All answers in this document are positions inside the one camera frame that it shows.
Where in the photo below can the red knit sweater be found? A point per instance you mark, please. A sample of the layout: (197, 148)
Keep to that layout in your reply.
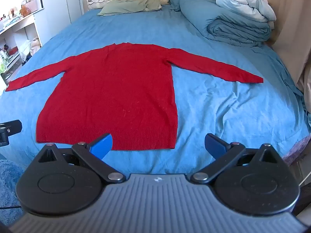
(114, 94)

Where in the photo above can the white wardrobe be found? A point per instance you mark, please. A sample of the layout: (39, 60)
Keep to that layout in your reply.
(60, 4)

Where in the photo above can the pink storage box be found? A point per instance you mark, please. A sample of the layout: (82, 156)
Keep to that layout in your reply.
(32, 5)

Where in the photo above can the purple patterned mattress pad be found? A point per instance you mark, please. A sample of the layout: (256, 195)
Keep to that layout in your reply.
(297, 148)

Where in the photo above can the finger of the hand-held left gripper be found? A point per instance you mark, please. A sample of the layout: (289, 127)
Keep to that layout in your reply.
(11, 127)

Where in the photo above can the bed with blue sheet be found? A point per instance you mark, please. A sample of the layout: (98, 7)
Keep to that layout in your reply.
(206, 106)

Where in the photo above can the brown plush toy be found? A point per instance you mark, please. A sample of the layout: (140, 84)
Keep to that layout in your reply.
(24, 10)

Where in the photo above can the blue fluffy rug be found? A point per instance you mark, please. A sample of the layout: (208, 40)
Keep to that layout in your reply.
(8, 174)

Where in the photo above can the white shelf unit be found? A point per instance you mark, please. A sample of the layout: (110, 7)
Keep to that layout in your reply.
(17, 29)

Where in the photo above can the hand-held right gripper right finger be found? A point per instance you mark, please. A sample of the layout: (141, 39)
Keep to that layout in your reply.
(215, 146)

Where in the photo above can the white folded duvet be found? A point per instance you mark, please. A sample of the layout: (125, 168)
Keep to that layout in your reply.
(245, 2)

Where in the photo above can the green pillow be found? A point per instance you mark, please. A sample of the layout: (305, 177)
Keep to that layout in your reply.
(128, 6)

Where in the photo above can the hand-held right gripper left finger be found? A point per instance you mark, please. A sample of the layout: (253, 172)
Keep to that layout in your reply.
(102, 146)

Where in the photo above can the folded teal duvet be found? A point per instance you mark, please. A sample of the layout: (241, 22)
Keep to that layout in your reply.
(218, 19)

